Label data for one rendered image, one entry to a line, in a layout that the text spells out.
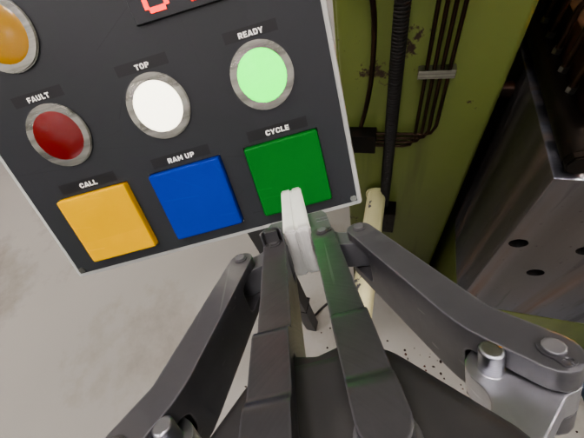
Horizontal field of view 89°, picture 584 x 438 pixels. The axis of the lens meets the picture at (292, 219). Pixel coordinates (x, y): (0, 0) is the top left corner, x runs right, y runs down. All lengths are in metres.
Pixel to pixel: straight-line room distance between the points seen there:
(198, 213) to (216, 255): 1.22
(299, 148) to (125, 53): 0.17
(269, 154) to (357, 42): 0.30
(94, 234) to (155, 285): 1.27
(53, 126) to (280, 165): 0.21
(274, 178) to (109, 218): 0.18
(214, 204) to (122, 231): 0.10
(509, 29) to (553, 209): 0.25
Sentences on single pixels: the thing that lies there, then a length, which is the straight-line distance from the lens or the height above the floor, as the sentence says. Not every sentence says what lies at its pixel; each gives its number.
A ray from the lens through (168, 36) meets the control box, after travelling 0.32.
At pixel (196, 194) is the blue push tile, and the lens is 0.32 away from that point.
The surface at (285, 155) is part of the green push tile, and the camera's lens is 0.30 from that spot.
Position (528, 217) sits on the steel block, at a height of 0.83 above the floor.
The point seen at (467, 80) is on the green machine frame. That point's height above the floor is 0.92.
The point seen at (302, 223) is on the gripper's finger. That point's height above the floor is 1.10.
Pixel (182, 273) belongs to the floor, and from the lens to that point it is 1.59.
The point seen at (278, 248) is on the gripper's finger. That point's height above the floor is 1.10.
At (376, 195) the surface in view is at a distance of 0.75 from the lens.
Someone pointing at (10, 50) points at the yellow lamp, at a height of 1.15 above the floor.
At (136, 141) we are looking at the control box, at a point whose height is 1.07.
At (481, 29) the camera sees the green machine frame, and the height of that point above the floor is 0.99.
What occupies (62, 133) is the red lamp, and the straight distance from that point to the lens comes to 0.36.
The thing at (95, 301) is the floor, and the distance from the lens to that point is 1.82.
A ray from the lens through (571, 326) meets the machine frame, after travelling 0.93.
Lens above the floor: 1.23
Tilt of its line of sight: 54 degrees down
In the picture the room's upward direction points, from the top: 20 degrees counter-clockwise
